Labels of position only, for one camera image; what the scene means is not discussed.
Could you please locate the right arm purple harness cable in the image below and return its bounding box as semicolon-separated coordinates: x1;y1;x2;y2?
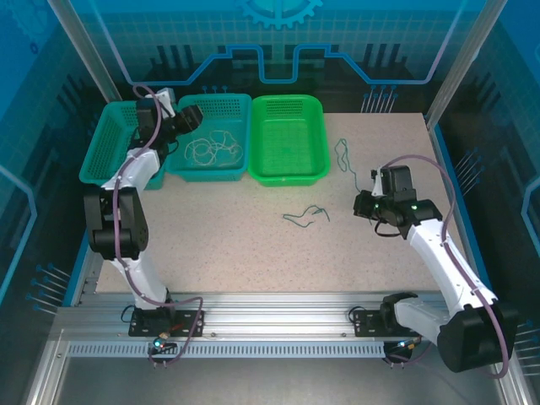
381;154;512;379

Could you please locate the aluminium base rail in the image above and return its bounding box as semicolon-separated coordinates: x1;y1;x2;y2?
57;290;507;343

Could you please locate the thin green cable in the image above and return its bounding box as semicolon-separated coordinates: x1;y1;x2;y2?
282;205;331;231
335;138;359;194

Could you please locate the thin white cable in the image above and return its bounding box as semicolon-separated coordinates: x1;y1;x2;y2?
184;129;245;169

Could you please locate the slotted cable duct strip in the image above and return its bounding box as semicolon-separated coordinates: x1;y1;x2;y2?
67;341;397;359

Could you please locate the aluminium frame post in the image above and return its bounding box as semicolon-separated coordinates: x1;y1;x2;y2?
46;0;124;105
424;0;507;127

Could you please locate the left arm purple harness cable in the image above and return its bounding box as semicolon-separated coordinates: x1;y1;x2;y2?
112;84;204;369

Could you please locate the arm purple harness cable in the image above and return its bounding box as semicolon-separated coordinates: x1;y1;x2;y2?
381;154;512;379
112;84;204;369

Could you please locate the green plastic basket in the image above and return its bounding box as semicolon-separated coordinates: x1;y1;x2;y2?
246;94;331;188

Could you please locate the teal plastic basket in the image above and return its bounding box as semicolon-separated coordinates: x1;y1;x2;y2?
78;100;177;191
164;93;253;183

